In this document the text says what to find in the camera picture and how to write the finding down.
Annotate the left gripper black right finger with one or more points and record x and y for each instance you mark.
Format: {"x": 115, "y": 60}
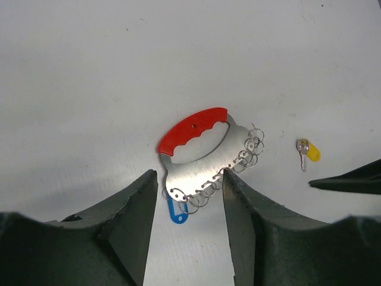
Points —
{"x": 272, "y": 245}

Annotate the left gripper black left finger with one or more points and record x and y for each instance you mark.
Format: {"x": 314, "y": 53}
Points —
{"x": 106, "y": 244}

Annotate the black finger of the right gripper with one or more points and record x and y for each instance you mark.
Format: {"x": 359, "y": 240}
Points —
{"x": 363, "y": 180}

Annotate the yellow tag silver key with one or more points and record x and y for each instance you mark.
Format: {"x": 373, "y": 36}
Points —
{"x": 307, "y": 151}

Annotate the blue tag key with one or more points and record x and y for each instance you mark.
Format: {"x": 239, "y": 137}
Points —
{"x": 178, "y": 212}

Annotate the red handled keyring holder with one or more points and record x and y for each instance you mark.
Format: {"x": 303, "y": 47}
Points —
{"x": 191, "y": 184}

